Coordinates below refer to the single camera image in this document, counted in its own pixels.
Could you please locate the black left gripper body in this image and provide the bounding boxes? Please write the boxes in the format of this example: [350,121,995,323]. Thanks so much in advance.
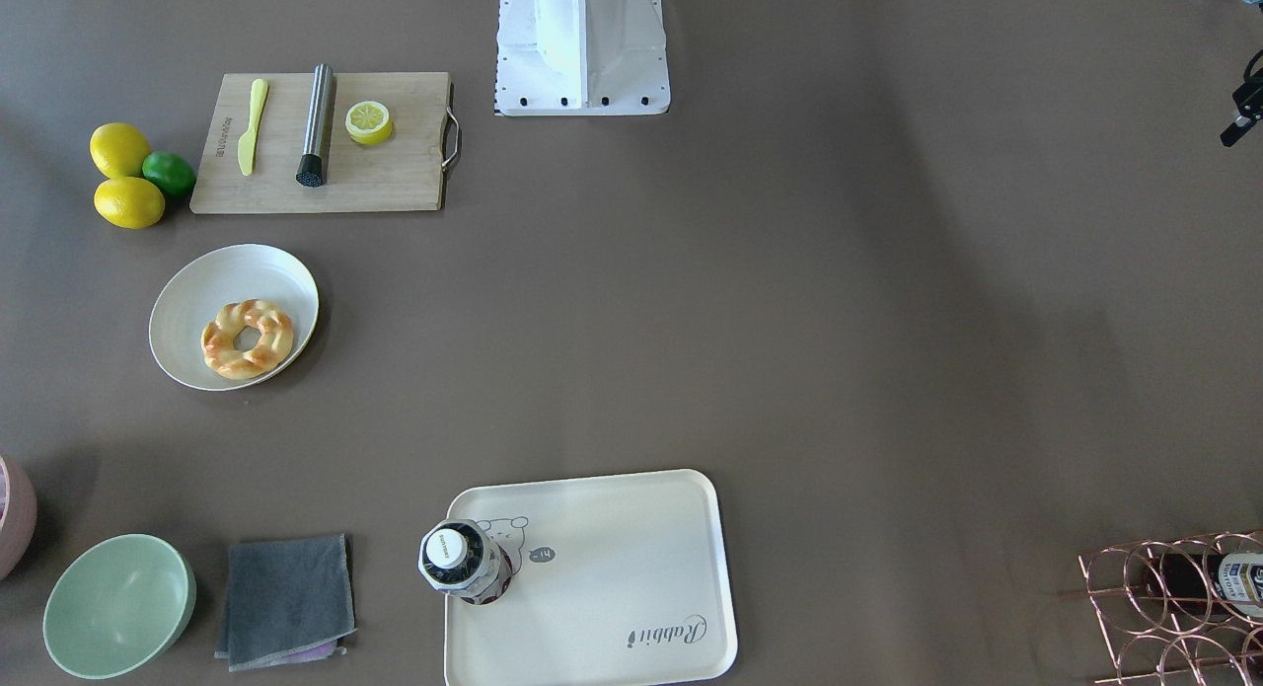
[1234,75,1262,120]

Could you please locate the white round plate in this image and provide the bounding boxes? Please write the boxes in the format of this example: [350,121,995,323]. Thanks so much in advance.
[148,244,320,390]

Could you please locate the braided glazed donut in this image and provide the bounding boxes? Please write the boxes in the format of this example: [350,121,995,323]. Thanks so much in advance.
[201,299,294,380]

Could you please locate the cream rabbit tray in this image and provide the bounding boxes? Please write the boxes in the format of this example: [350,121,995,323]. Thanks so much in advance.
[445,469,739,685]

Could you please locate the dark tea bottle on tray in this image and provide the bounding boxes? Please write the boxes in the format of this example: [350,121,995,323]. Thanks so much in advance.
[416,518,518,606]

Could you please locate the bamboo cutting board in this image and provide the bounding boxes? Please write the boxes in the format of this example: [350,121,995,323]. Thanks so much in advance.
[189,71,458,215]

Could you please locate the half lemon slice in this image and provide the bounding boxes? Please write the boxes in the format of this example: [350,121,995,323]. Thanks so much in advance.
[344,100,394,147]

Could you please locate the steel cylinder muddler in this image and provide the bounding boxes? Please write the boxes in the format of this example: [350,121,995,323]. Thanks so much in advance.
[296,62,335,188]

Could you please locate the yellow plastic knife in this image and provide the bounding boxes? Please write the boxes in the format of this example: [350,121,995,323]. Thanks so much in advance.
[236,78,269,177]

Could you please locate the grey folded cloth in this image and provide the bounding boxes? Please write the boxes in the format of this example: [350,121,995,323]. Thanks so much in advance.
[215,534,357,672]

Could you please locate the green lime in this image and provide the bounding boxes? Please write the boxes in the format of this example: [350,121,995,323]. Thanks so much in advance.
[141,152,197,197]

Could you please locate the yellow lemon lower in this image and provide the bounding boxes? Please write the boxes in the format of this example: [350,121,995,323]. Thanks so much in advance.
[93,177,165,230]

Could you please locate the yellow lemon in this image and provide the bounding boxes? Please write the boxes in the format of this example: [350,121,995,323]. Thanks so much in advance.
[93,177,165,230]
[88,123,152,179]

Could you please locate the yellow lemon upper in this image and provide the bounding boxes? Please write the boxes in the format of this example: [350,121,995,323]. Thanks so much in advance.
[88,123,152,179]

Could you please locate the green bowl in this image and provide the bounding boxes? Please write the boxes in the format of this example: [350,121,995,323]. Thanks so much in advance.
[43,534,197,680]

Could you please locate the pink ice bucket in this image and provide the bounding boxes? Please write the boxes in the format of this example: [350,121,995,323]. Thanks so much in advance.
[1,455,37,579]

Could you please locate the bottle in wire rack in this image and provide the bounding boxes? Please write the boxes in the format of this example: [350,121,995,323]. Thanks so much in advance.
[1147,552,1262,623]

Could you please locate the copper wire bottle rack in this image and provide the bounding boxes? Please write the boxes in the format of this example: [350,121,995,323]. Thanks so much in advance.
[1077,531,1262,685]

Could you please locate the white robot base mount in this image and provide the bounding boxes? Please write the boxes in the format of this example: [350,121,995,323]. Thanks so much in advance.
[493,0,671,116]

